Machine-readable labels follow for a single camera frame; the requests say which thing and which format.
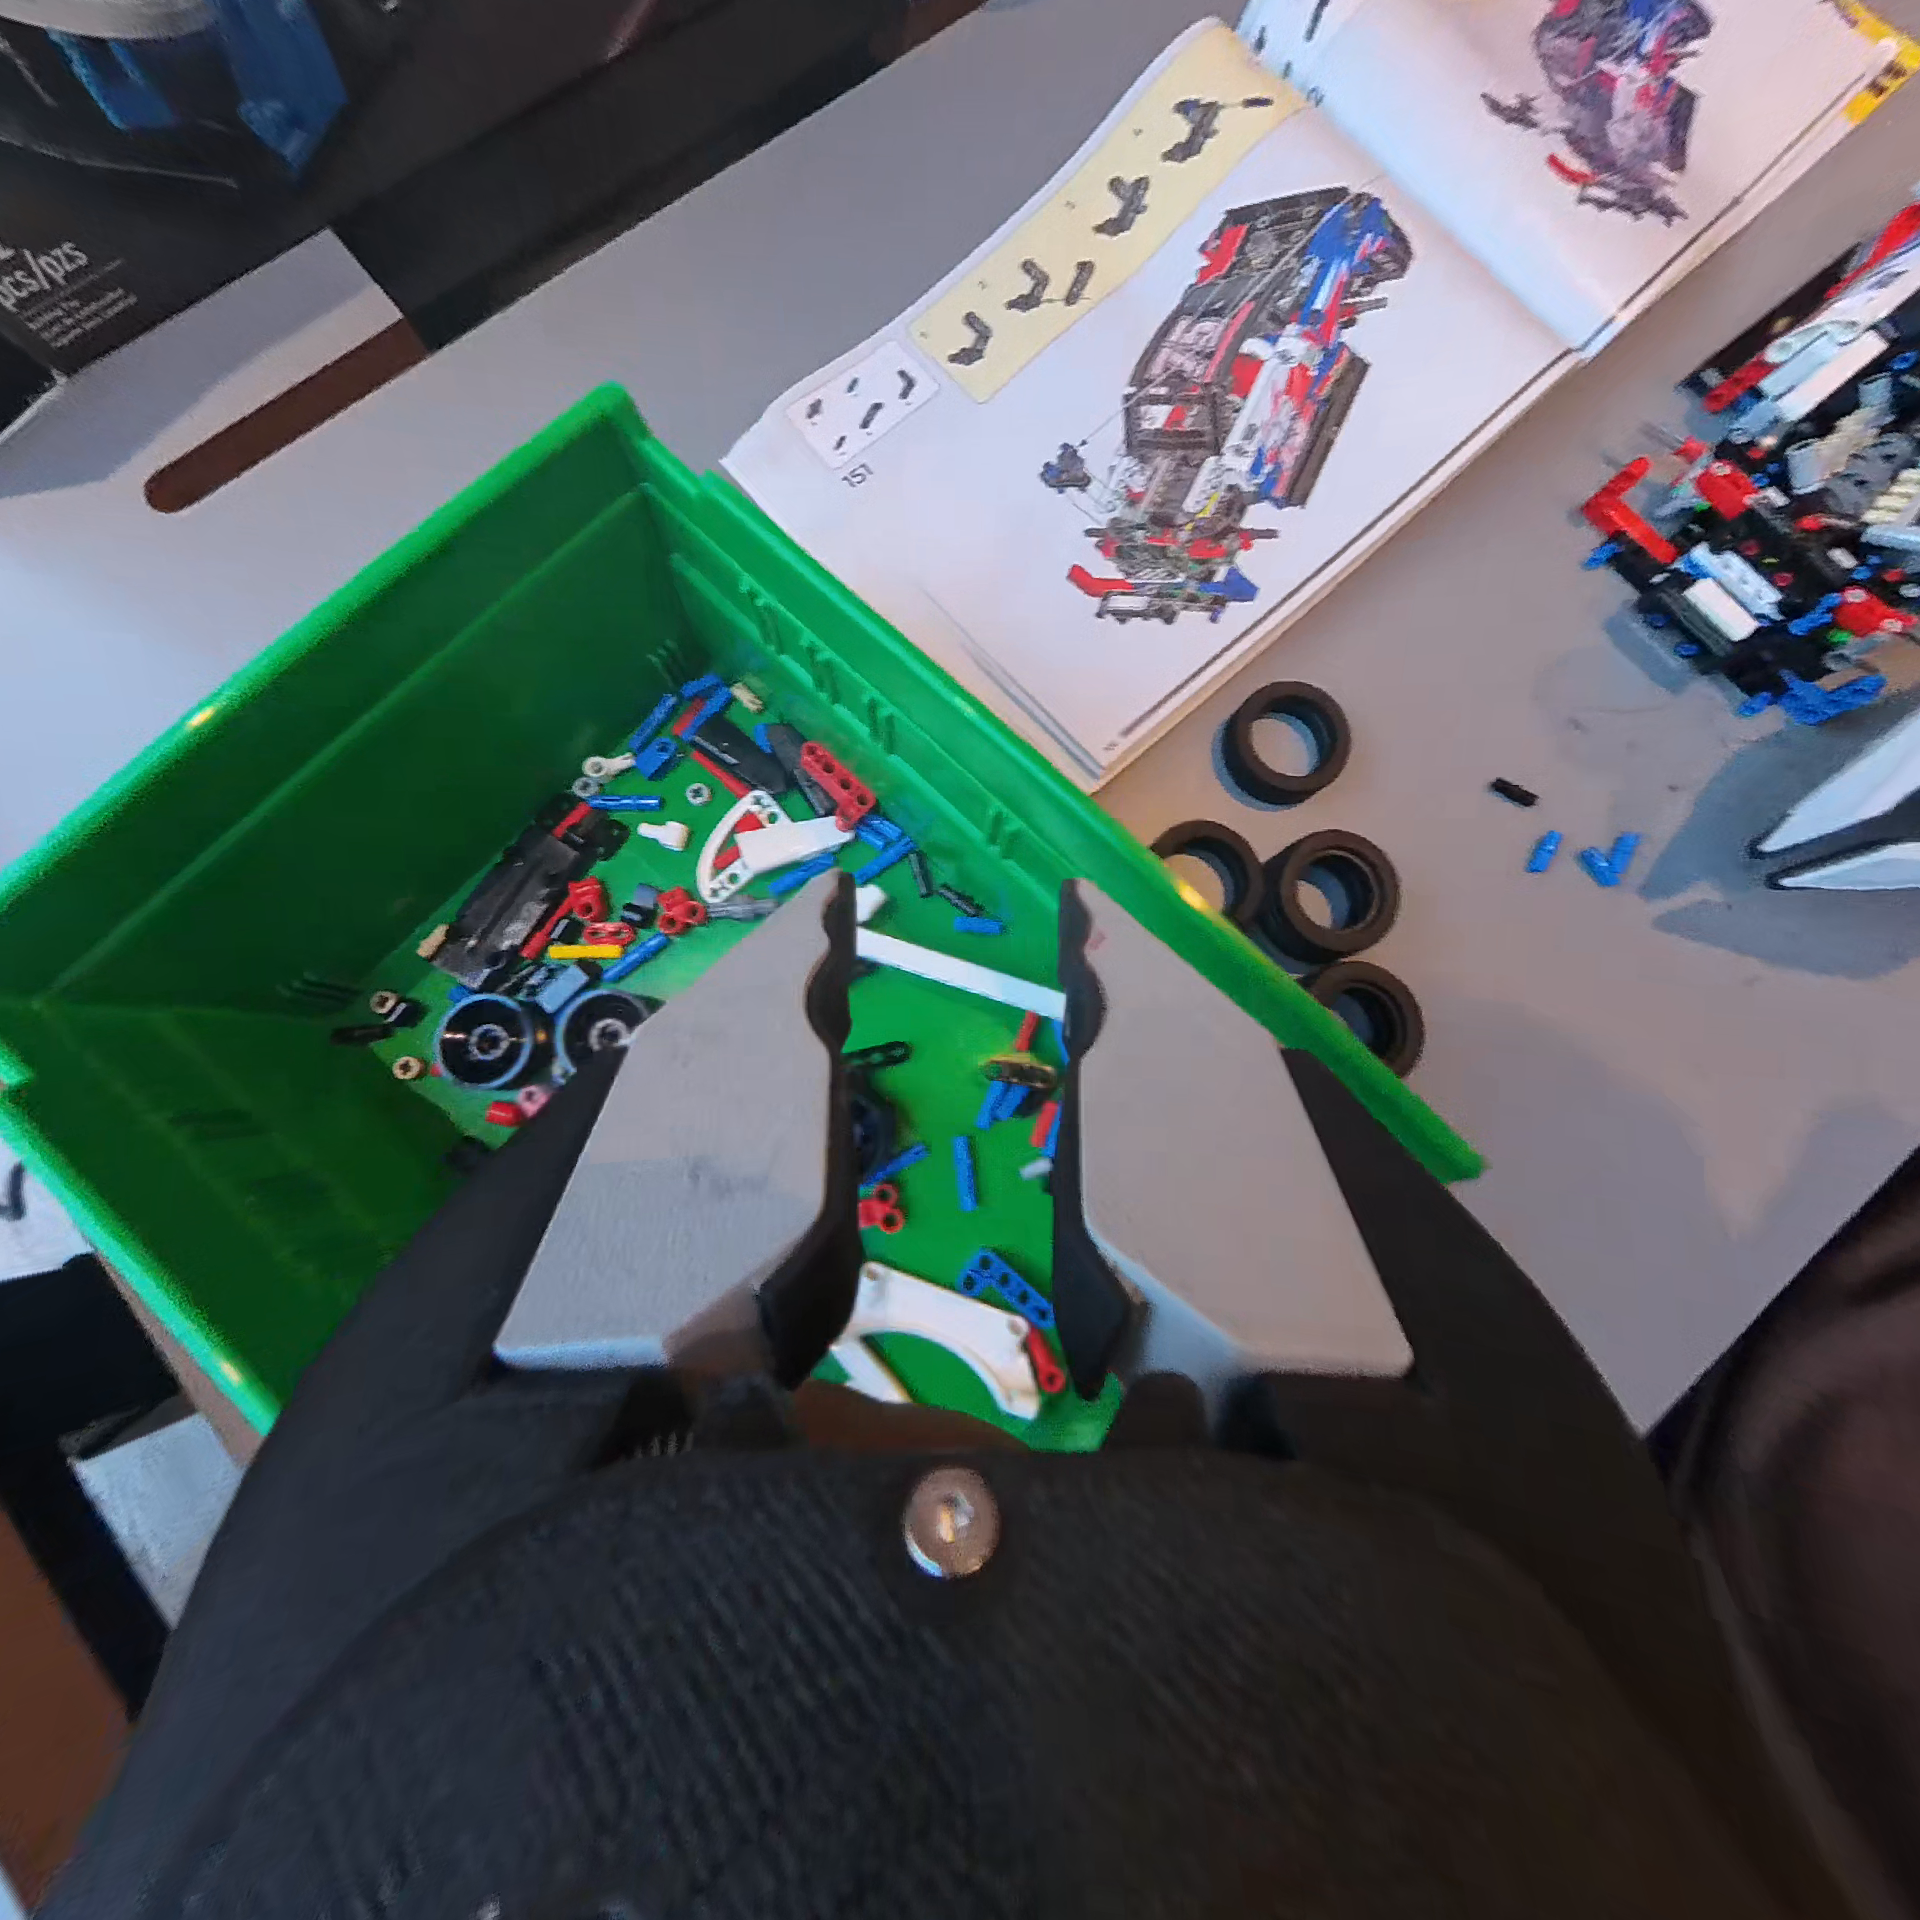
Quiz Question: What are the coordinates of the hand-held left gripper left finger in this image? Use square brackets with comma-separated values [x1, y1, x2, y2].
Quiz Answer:
[492, 872, 869, 1390]

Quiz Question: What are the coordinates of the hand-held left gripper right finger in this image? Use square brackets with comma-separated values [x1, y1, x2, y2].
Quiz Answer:
[1046, 878, 1420, 1404]

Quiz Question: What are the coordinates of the brick model race car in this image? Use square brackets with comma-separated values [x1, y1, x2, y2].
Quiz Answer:
[1582, 202, 1920, 729]

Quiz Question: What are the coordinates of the pile of brick parts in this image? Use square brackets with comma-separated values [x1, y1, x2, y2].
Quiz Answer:
[329, 660, 1120, 1419]

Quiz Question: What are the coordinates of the green plastic bin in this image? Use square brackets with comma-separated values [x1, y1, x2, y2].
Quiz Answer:
[0, 381, 1488, 1454]

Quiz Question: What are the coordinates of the grey desk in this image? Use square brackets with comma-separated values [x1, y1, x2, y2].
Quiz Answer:
[0, 0, 1920, 1433]

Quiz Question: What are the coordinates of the black rubber tyre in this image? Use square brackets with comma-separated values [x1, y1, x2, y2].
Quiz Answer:
[1216, 681, 1354, 811]
[1313, 960, 1427, 1078]
[1155, 821, 1264, 933]
[1259, 830, 1401, 969]

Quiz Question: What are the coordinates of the white wheel arch panel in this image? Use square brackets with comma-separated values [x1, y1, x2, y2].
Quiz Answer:
[825, 1259, 1052, 1419]

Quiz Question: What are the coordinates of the long white brick beam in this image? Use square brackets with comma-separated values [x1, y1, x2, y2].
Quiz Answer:
[849, 929, 1069, 1024]

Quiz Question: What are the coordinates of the white curved brick panel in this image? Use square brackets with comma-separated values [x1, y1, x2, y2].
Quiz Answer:
[744, 816, 859, 881]

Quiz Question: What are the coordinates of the open instruction booklet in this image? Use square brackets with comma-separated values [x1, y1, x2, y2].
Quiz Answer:
[723, 0, 1920, 794]

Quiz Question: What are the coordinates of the black cardboard toy box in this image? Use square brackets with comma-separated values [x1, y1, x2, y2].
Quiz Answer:
[0, 0, 354, 437]

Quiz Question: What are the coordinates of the dark brown table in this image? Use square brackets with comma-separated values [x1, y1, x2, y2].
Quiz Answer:
[337, 0, 1037, 355]

